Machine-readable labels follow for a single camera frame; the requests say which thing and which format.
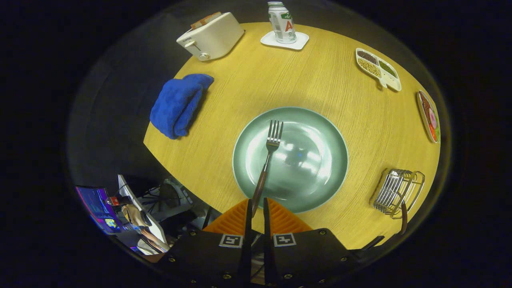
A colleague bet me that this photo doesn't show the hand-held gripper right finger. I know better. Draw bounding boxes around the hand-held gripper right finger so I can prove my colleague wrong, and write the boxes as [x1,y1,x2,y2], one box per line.
[263,197,360,288]

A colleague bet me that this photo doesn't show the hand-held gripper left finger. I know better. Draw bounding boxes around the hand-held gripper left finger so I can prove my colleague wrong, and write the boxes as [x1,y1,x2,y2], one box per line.
[154,198,253,288]

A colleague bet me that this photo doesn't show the metal fork wooden handle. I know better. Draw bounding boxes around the metal fork wooden handle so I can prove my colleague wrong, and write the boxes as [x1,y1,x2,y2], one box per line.
[251,119,284,218]

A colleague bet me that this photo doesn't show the metal spoon wooden handle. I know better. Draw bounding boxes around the metal spoon wooden handle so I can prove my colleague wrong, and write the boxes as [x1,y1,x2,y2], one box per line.
[396,200,409,236]

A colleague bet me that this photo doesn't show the white desk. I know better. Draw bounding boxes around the white desk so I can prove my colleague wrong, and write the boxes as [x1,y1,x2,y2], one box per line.
[117,174,170,255]

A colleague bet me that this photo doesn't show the pale green round plate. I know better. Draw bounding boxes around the pale green round plate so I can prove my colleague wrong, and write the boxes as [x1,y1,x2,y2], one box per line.
[232,106,349,214]

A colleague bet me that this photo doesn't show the computer monitor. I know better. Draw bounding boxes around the computer monitor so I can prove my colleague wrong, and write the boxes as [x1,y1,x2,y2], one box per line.
[75,185,122,235]

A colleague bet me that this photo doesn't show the blue folded towel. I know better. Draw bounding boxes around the blue folded towel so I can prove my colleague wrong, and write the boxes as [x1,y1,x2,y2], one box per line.
[150,73,214,140]

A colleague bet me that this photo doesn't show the white oval food plate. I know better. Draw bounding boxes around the white oval food plate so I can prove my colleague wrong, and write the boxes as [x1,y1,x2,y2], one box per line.
[417,90,441,144]

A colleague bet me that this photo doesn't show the white divided dish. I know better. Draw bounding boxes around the white divided dish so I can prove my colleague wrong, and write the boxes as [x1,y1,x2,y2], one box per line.
[355,48,402,92]

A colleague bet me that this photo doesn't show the yellow soybeans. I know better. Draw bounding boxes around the yellow soybeans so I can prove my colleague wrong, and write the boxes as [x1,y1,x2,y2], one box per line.
[357,58,381,78]

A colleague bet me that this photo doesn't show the white square coaster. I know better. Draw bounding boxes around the white square coaster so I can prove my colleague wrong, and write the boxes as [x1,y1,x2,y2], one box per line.
[260,30,310,50]

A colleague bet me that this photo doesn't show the brown grilled meat piece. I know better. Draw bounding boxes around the brown grilled meat piece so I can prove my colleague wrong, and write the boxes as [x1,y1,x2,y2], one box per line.
[420,93,432,120]

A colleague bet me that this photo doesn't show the white toaster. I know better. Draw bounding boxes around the white toaster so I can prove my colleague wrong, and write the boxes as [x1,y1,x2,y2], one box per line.
[176,12,245,62]

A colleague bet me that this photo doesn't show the green mung beans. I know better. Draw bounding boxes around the green mung beans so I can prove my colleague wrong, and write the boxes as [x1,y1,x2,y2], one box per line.
[378,60,398,78]

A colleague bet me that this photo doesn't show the dark brown beans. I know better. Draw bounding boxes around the dark brown beans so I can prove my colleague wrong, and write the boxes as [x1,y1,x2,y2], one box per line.
[357,50,378,65]

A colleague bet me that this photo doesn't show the white drink bottle green label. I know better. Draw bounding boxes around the white drink bottle green label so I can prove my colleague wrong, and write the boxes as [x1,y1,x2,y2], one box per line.
[267,1,297,44]

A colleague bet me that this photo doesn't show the brown toast slice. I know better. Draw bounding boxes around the brown toast slice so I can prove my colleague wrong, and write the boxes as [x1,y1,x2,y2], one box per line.
[190,11,222,30]

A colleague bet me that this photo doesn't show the metal wire basket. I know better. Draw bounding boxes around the metal wire basket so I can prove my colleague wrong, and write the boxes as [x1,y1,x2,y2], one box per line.
[372,168,426,220]

